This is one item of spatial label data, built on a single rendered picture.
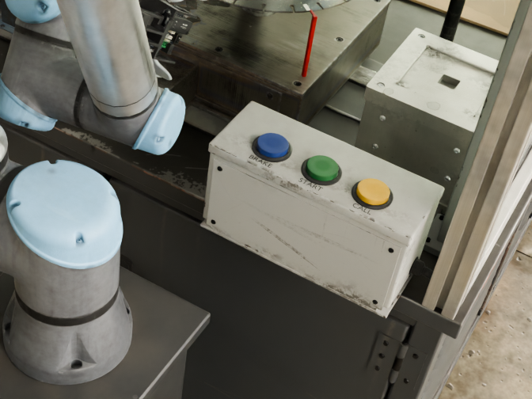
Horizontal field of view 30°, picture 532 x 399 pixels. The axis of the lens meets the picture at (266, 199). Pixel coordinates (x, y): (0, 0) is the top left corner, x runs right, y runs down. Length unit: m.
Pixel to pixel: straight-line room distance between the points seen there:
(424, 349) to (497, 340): 0.94
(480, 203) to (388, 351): 0.32
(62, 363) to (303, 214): 0.34
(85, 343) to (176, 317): 0.15
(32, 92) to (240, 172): 0.27
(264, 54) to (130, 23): 0.53
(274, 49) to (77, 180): 0.52
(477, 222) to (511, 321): 1.20
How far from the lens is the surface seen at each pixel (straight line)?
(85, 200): 1.05
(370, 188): 1.20
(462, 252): 1.24
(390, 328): 1.39
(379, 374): 1.46
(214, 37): 1.50
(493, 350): 2.30
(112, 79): 1.03
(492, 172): 1.15
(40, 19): 1.15
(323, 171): 1.21
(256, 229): 1.29
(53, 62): 1.17
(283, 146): 1.24
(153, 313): 1.24
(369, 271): 1.24
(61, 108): 1.16
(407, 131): 1.39
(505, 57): 1.19
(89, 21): 0.95
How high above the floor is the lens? 1.71
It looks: 43 degrees down
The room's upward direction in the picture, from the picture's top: 10 degrees clockwise
